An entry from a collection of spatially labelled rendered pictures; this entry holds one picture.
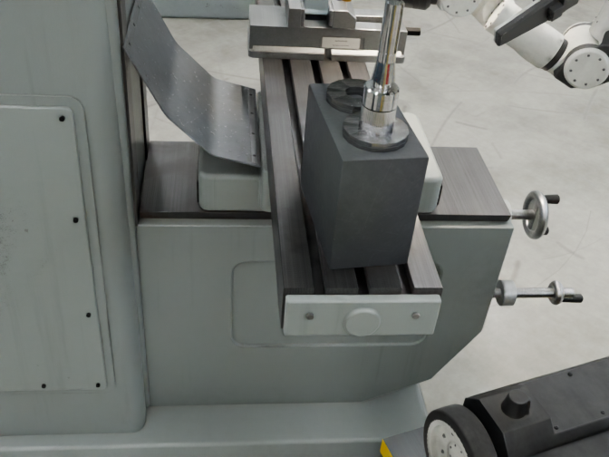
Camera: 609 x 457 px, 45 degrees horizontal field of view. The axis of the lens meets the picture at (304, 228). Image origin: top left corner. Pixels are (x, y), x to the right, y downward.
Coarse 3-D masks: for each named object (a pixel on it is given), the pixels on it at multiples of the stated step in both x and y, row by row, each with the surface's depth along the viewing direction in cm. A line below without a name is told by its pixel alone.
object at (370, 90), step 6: (366, 84) 96; (372, 84) 96; (396, 84) 96; (366, 90) 95; (372, 90) 95; (378, 90) 95; (384, 90) 95; (390, 90) 95; (396, 90) 95; (372, 96) 95; (378, 96) 94; (384, 96) 94; (390, 96) 94; (396, 96) 95
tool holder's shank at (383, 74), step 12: (396, 0) 90; (384, 12) 89; (396, 12) 89; (384, 24) 90; (396, 24) 90; (384, 36) 91; (396, 36) 91; (384, 48) 92; (396, 48) 92; (384, 60) 92; (372, 72) 95; (384, 72) 93; (384, 84) 94
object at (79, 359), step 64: (0, 0) 114; (64, 0) 114; (128, 0) 133; (0, 64) 120; (64, 64) 121; (128, 64) 130; (0, 128) 125; (64, 128) 126; (128, 128) 133; (0, 192) 133; (64, 192) 134; (128, 192) 140; (0, 256) 141; (64, 256) 142; (128, 256) 148; (0, 320) 150; (64, 320) 152; (128, 320) 156; (0, 384) 161; (64, 384) 163; (128, 384) 167
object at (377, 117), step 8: (368, 104) 96; (376, 104) 95; (384, 104) 95; (392, 104) 95; (360, 112) 99; (368, 112) 96; (376, 112) 96; (384, 112) 96; (392, 112) 96; (360, 120) 98; (368, 120) 97; (376, 120) 96; (384, 120) 96; (392, 120) 97; (368, 128) 97; (376, 128) 97; (384, 128) 97; (392, 128) 99
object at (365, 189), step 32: (320, 96) 108; (352, 96) 109; (320, 128) 105; (352, 128) 99; (320, 160) 107; (352, 160) 95; (384, 160) 96; (416, 160) 97; (320, 192) 108; (352, 192) 98; (384, 192) 99; (416, 192) 100; (320, 224) 109; (352, 224) 101; (384, 224) 103; (352, 256) 105; (384, 256) 106
